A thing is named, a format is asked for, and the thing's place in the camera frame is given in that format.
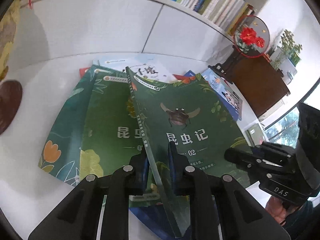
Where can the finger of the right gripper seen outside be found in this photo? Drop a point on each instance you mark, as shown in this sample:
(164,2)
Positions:
(250,162)

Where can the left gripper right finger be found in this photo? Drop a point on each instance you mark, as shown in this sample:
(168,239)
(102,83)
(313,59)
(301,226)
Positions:
(187,180)

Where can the light blue Tang poetry book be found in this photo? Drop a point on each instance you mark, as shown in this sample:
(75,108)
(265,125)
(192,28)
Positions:
(229,98)

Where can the teal flower cover book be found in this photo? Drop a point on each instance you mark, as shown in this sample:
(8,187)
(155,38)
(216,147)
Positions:
(60,156)

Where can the window with frame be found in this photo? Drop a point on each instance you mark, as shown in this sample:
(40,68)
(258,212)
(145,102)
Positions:
(286,130)

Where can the dark blue fairy tale book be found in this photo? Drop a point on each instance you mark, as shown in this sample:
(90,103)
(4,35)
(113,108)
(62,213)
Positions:
(154,218)

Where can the white green book row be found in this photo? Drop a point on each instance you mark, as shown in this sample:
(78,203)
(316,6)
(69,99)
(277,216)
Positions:
(223,13)

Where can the dark carved wooden stand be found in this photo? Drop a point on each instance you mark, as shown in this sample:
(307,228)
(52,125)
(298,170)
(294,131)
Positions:
(225,69)

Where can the person's right hand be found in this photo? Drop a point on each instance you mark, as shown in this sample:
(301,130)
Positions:
(275,208)

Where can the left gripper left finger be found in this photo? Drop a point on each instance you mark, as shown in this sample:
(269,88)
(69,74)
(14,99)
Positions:
(129,180)

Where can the yellow desk globe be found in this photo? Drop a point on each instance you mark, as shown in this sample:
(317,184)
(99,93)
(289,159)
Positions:
(11,90)

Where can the red fairy tale book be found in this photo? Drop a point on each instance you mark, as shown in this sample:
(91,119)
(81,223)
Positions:
(82,71)

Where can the green insect book 01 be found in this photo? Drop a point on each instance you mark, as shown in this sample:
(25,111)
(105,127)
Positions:
(111,134)

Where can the round red flower ornament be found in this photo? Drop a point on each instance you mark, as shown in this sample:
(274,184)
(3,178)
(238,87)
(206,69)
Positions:
(251,37)

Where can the white Rabbit Hill book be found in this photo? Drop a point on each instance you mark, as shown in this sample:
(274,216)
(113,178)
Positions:
(143,65)

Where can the green potted plant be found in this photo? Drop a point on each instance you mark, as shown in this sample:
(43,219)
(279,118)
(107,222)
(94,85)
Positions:
(289,49)

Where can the brown wooden cabinet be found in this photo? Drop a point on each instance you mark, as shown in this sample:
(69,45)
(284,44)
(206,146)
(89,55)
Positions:
(260,84)

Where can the green insect book 02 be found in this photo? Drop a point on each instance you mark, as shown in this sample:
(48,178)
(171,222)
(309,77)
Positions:
(192,116)

